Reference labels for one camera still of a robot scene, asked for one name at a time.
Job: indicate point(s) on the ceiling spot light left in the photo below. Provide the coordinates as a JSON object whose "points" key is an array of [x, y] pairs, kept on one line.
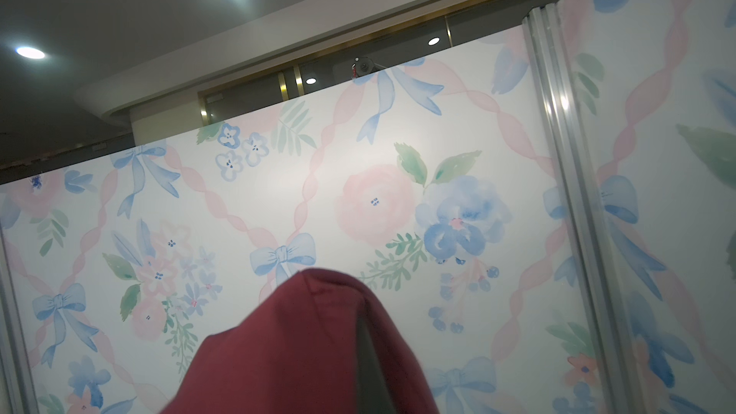
{"points": [[28, 52]]}

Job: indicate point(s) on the aluminium corner frame post left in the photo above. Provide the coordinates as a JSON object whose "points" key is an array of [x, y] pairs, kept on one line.
{"points": [[14, 360]]}

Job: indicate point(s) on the aluminium corner frame post right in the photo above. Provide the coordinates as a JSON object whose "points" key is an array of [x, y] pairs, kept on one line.
{"points": [[584, 215]]}

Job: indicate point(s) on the maroon cloth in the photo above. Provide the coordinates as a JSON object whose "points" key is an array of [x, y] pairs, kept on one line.
{"points": [[321, 343]]}

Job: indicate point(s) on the aluminium corner frame post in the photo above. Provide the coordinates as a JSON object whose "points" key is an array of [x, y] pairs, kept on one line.
{"points": [[14, 360], [584, 215]]}

